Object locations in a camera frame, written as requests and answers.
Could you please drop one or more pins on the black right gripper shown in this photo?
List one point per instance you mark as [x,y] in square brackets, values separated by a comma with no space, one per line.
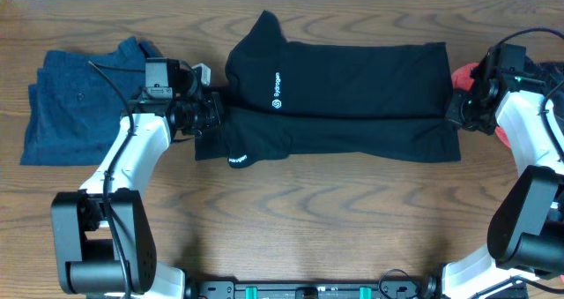
[454,115]

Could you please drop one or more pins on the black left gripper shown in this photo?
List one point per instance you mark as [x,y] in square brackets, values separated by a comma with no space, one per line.
[211,102]

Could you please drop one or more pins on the black polo shirt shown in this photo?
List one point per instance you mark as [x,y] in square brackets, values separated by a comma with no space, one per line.
[287,97]

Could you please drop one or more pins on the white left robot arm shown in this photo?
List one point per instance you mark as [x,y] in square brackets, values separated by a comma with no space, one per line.
[103,240]

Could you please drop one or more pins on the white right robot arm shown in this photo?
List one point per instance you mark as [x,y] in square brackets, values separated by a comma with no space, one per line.
[524,243]

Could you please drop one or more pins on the red garment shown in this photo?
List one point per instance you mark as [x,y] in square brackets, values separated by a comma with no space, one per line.
[461,79]

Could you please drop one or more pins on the black patterned garment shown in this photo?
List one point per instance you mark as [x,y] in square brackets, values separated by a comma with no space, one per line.
[552,72]

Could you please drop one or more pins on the folded navy blue garment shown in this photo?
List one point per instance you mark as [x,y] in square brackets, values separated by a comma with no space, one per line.
[75,113]

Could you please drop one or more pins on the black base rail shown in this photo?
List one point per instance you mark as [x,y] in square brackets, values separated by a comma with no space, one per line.
[393,285]

